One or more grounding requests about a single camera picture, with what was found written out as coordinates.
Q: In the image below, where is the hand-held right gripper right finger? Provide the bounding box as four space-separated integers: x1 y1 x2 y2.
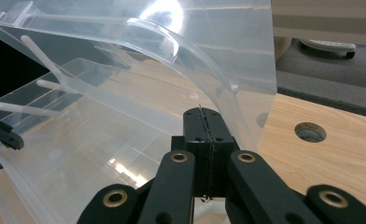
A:
199 106 241 198

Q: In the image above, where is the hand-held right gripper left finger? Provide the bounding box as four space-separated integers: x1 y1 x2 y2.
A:
171 106 211 198

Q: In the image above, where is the clear plastic storage box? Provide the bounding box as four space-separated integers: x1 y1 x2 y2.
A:
0 0 278 224

